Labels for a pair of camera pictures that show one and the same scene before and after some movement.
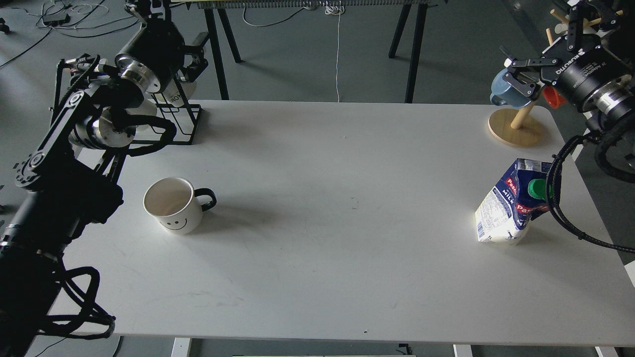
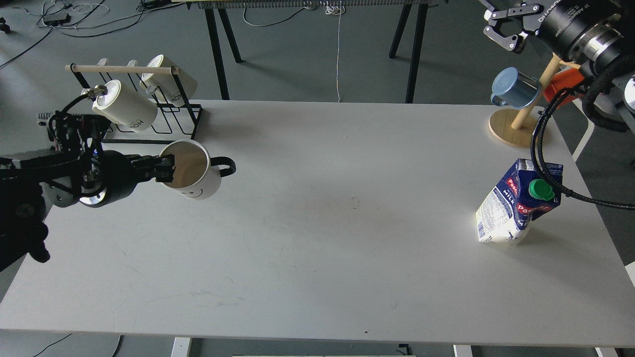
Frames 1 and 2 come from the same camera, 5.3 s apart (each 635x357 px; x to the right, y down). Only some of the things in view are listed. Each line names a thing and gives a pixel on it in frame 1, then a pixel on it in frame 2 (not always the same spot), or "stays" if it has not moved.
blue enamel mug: [502, 93] stays
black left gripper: [153, 56] → [110, 175]
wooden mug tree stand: [520, 127] stays
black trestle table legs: [406, 13] stays
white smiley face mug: [171, 202] → [198, 176]
